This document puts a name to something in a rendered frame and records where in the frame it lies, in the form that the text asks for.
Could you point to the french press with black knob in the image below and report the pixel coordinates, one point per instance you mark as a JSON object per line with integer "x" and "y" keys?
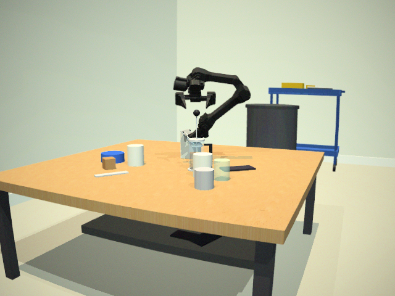
{"x": 196, "y": 144}

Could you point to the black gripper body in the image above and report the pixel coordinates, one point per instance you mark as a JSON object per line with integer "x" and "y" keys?
{"x": 195, "y": 96}

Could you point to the dark grey shelf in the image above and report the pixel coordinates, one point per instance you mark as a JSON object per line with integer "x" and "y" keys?
{"x": 229, "y": 251}

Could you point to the white cylinder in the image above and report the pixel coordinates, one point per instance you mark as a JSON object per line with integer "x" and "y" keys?
{"x": 202, "y": 159}
{"x": 135, "y": 155}

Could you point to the small brown cube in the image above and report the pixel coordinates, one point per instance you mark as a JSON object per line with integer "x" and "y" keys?
{"x": 108, "y": 163}

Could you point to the blue cylinder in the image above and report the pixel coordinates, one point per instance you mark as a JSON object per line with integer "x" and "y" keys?
{"x": 118, "y": 155}

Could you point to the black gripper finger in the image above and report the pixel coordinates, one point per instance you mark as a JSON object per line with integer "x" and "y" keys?
{"x": 181, "y": 101}
{"x": 209, "y": 100}

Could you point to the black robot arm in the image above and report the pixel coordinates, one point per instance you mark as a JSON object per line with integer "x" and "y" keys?
{"x": 195, "y": 81}

